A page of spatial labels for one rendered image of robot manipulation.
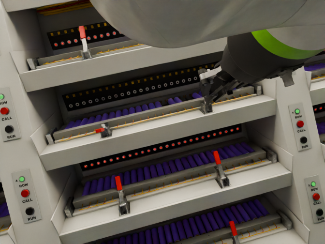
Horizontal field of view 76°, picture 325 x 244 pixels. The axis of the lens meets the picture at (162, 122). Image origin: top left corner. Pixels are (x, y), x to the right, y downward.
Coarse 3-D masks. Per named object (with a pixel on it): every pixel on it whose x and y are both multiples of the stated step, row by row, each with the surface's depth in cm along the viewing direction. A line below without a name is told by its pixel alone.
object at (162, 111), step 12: (228, 96) 58; (240, 96) 59; (156, 108) 57; (168, 108) 56; (180, 108) 57; (192, 108) 56; (108, 120) 55; (120, 120) 55; (132, 120) 56; (144, 120) 54; (60, 132) 53; (72, 132) 54; (84, 132) 54
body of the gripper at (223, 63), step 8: (224, 48) 29; (224, 56) 29; (216, 64) 31; (224, 64) 29; (232, 64) 27; (224, 72) 30; (232, 72) 28; (240, 72) 27; (224, 80) 34; (240, 80) 29; (248, 80) 28; (256, 80) 28
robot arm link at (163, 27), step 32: (96, 0) 10; (128, 0) 8; (160, 0) 7; (192, 0) 7; (224, 0) 7; (256, 0) 10; (288, 0) 10; (128, 32) 11; (160, 32) 10; (192, 32) 10; (224, 32) 12
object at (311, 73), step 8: (320, 56) 73; (312, 64) 71; (320, 64) 69; (312, 72) 61; (320, 72) 62; (312, 80) 60; (320, 80) 60; (312, 88) 56; (320, 88) 55; (312, 96) 55; (320, 96) 56; (312, 104) 56
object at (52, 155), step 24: (144, 96) 67; (264, 96) 57; (48, 120) 57; (168, 120) 54; (192, 120) 52; (216, 120) 53; (240, 120) 54; (48, 144) 54; (72, 144) 51; (96, 144) 50; (120, 144) 51; (144, 144) 52; (48, 168) 50
